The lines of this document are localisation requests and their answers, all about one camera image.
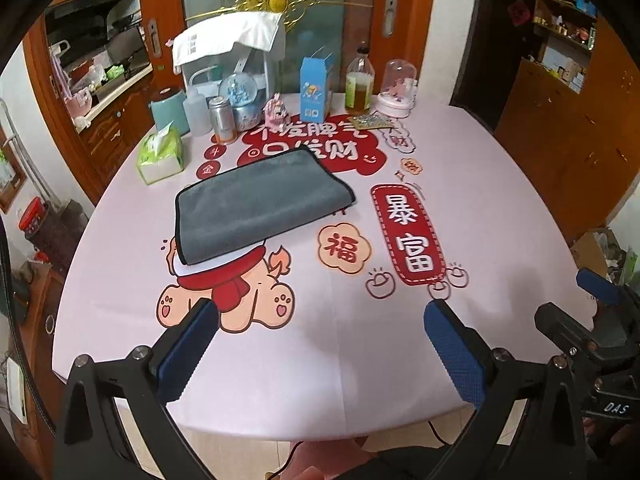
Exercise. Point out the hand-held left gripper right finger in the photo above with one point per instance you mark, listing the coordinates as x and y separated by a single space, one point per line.
456 355

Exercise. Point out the glass dome music box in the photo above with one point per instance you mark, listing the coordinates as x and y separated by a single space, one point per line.
397 92

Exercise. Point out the translucent squeeze bottle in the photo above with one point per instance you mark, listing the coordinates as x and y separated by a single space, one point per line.
197 112

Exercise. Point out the cardboard box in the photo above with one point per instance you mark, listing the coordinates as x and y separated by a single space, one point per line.
592 252

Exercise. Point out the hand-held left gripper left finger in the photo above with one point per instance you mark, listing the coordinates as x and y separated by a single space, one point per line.
186 355

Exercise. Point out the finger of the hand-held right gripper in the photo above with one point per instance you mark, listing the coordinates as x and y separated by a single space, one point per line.
562 329
599 286

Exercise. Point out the red plastic basket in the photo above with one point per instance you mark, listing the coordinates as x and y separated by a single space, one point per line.
32 215

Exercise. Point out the pink figurine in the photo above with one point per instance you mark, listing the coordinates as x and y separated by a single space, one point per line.
276 114

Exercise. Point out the clear bottle with yellow liquid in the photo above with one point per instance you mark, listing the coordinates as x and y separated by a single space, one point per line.
360 90

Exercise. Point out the white power strip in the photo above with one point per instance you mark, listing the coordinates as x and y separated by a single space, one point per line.
16 390

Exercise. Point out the metal drink can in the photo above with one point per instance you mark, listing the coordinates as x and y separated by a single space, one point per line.
222 120

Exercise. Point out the pink printed tablecloth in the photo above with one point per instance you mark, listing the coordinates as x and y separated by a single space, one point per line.
350 350

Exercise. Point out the blue snow globe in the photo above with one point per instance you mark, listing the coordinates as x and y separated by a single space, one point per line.
241 102

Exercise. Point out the wooden shelf with small goods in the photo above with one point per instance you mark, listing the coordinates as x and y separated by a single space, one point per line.
567 35

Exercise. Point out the blue paper carton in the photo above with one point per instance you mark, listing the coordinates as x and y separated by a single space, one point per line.
316 87

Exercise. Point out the red paper wall decoration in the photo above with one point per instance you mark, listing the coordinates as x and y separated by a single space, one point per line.
517 11

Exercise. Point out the dark wicker basket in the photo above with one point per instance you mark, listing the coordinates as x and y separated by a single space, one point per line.
60 240

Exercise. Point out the teal round container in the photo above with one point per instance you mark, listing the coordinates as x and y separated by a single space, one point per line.
169 112

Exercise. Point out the green tissue pack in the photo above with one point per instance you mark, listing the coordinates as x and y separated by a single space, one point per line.
160 156

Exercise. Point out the grey towel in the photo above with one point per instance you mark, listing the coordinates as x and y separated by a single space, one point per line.
260 205

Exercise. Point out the silver pill blister pack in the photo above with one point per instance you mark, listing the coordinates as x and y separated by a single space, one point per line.
371 122

